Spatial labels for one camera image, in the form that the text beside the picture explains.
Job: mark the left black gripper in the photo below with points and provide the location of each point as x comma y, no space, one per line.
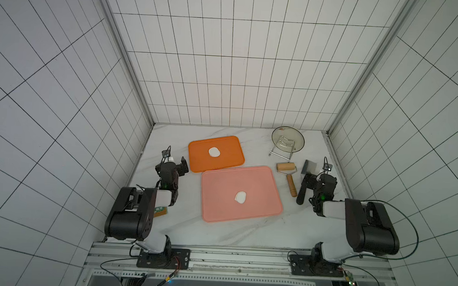
182,168

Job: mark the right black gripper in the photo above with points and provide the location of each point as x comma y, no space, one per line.
310,182

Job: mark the wooden dough roller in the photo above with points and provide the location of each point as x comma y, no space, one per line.
288,169

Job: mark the white dough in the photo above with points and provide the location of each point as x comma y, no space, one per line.
214,152
240,197

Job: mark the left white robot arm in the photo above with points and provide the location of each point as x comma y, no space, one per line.
133,212

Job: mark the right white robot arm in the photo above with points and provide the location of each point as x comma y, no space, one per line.
368,228

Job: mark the white dough on orange mat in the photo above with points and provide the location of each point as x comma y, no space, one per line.
214,152

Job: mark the orange silicone mat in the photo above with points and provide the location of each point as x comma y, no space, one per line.
231,154

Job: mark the pink silicone mat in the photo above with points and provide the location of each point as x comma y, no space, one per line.
219,187

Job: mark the green orange flour packet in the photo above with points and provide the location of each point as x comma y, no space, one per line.
160,211

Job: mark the black handled metal scraper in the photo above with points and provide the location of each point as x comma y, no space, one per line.
309,178

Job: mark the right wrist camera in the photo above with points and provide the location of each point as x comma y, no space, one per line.
327,167

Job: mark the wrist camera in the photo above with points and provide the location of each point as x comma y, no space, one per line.
166,155
327,167

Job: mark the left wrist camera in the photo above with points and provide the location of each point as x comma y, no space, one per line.
166,155

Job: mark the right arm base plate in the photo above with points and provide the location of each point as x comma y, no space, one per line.
315,266

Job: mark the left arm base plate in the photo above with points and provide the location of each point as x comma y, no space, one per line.
163,258

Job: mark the aluminium mounting rail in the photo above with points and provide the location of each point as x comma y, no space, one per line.
121,264

